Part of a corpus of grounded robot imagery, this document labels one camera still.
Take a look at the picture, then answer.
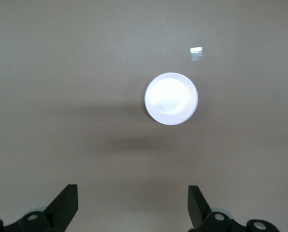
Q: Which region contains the pink bowl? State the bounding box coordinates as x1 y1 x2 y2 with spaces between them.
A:
144 72 199 126

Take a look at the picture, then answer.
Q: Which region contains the clear tape piece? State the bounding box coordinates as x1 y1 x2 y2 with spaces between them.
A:
189 45 204 61

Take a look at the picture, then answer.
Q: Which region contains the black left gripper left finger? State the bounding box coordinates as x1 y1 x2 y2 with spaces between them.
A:
3 184 79 232

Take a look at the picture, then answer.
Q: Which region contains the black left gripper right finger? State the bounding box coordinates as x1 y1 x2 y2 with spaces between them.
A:
187 185 235 232

